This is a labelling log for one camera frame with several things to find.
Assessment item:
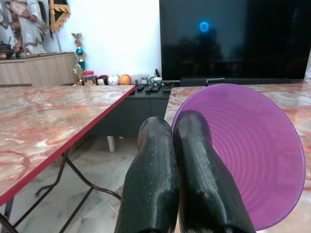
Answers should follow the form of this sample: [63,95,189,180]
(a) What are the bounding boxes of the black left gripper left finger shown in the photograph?
[115,116,180,233]

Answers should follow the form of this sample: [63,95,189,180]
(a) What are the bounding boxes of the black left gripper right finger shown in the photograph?
[173,109,256,233]

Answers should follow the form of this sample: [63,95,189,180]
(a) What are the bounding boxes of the purple translucent plastic plate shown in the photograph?
[171,83,306,233]

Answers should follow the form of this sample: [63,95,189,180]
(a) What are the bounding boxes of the black low tv console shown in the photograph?
[87,83,182,152]

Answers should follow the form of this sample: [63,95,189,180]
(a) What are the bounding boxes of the black haired round doll head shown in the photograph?
[96,74,109,86]

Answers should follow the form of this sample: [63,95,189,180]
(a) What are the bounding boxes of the black soundbar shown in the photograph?
[180,77,307,87]

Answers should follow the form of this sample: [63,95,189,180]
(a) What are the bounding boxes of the red lidded snack jar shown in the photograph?
[83,70,96,86]

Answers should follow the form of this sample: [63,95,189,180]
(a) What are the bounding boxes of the marble-pattern folding table red edge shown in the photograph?
[0,84,137,233]

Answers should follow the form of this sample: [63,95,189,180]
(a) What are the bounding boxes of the small gold figurine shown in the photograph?
[72,64,85,86]

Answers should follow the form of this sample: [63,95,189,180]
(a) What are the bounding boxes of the gold and teal trophy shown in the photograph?
[71,32,86,71]

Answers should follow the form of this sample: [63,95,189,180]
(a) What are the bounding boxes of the large black television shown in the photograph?
[159,0,311,80]

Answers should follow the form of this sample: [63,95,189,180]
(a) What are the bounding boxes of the light wooden sideboard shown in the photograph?
[0,51,78,86]

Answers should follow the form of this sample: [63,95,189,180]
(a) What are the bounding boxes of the black and gold flag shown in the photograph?
[48,0,71,53]

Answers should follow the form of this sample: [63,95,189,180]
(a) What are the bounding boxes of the dark bronze incense burner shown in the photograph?
[0,40,13,60]

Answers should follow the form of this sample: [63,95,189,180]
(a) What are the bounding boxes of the white robed deity statue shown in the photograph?
[0,0,49,58]

